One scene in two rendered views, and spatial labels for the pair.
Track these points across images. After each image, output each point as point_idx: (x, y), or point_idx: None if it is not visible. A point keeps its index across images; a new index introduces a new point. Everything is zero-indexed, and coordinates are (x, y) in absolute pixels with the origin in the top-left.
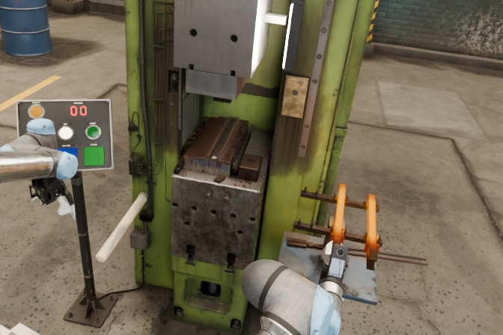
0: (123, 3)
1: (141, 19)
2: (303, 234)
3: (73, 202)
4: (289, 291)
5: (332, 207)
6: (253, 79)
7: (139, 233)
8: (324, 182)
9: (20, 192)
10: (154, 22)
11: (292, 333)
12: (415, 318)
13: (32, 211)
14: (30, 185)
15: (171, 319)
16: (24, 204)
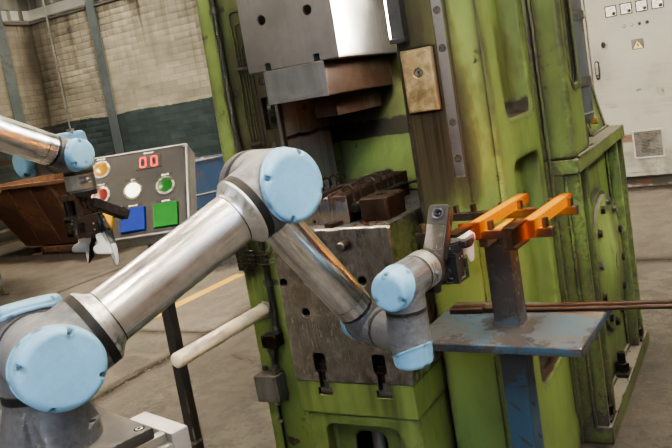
0: None
1: (218, 38)
2: (486, 302)
3: (115, 240)
4: (250, 155)
5: (664, 370)
6: (402, 108)
7: (267, 374)
8: (571, 266)
9: (153, 394)
10: (234, 39)
11: (235, 184)
12: None
13: (162, 412)
14: (64, 218)
15: None
16: (154, 406)
